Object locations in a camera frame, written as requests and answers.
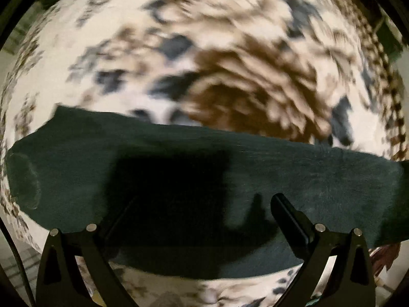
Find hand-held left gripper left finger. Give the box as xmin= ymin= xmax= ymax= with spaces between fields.
xmin=36 ymin=196 xmax=140 ymax=307

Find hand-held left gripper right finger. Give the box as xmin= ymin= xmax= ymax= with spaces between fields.
xmin=270 ymin=193 xmax=376 ymax=307

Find dark green pants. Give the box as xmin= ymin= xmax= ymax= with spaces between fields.
xmin=5 ymin=105 xmax=409 ymax=279

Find brown white patterned blanket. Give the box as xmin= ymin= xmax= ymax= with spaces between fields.
xmin=0 ymin=0 xmax=409 ymax=307

